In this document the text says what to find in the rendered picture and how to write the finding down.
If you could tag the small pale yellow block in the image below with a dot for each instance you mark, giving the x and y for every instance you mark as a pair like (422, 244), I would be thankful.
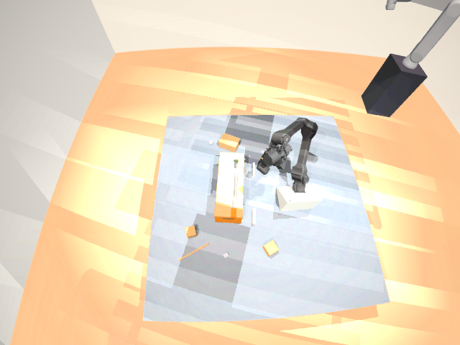
(270, 248)

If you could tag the small orange block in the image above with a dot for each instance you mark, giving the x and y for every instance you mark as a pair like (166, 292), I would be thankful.
(229, 142)
(191, 231)

